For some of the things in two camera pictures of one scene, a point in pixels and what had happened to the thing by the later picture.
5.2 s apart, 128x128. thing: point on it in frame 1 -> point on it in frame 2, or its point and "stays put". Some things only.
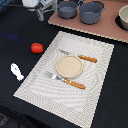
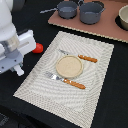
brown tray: [106, 26] stays put
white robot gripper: [34, 3] -> [13, 50]
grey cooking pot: [90, 12] stays put
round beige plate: [69, 66] stays put
